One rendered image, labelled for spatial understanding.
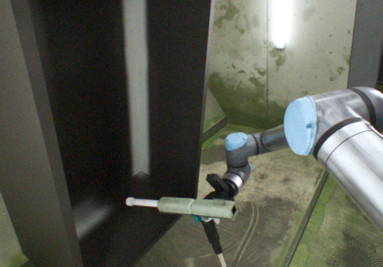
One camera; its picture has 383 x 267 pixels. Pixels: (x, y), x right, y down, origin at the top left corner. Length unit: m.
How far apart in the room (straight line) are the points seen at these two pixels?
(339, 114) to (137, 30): 0.83
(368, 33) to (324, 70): 0.38
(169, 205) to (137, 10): 0.73
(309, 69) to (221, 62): 0.83
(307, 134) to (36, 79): 0.50
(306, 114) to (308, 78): 2.00
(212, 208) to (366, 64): 1.84
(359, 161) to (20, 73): 0.59
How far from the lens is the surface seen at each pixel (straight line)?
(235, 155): 1.12
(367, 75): 2.49
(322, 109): 0.59
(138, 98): 1.26
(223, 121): 2.94
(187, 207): 0.98
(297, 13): 2.51
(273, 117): 2.77
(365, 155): 0.54
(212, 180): 1.02
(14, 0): 0.52
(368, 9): 2.42
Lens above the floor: 1.27
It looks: 23 degrees down
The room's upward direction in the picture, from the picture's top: 7 degrees counter-clockwise
